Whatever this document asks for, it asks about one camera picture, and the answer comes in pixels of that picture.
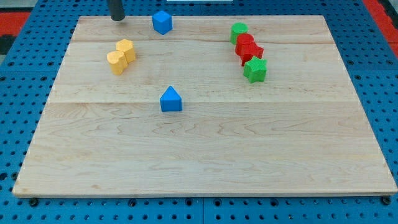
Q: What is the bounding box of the light wooden board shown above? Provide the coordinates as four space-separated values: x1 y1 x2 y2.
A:
13 16 397 198

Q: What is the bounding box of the red cylinder block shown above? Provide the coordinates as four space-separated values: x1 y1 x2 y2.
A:
234 33 254 55

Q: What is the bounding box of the green cylinder block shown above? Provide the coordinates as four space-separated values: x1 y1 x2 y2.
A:
229 22 249 45

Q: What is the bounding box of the blue cube block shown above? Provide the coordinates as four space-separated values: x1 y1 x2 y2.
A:
152 11 173 35

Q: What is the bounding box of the yellow hexagon block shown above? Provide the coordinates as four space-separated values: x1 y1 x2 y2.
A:
116 39 136 63

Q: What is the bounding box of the yellow heart block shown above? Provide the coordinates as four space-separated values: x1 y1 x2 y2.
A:
106 50 127 75

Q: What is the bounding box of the blue triangle block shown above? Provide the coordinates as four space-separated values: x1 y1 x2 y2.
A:
160 86 182 112

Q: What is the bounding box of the green star block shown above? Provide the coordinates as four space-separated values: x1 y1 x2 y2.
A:
243 56 267 83

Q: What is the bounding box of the red star block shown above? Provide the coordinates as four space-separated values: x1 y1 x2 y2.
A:
240 42 264 67

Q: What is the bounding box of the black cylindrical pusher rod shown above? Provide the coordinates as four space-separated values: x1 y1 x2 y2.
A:
107 0 125 21

